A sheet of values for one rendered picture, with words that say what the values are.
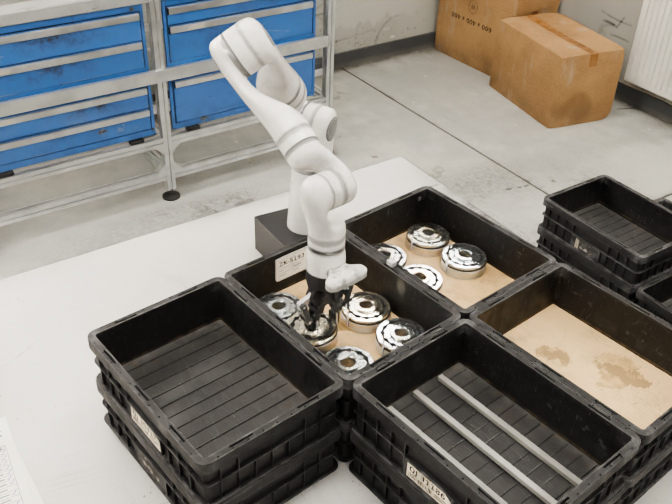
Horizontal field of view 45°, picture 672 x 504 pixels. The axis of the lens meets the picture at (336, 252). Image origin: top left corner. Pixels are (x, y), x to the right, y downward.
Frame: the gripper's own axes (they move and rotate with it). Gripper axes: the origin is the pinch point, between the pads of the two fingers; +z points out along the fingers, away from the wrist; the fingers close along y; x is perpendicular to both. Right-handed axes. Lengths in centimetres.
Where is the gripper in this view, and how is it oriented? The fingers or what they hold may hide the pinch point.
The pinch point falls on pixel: (323, 323)
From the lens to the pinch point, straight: 163.5
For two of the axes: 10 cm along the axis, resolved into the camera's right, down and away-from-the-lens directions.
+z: -0.3, 8.1, 5.8
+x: 6.4, 4.6, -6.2
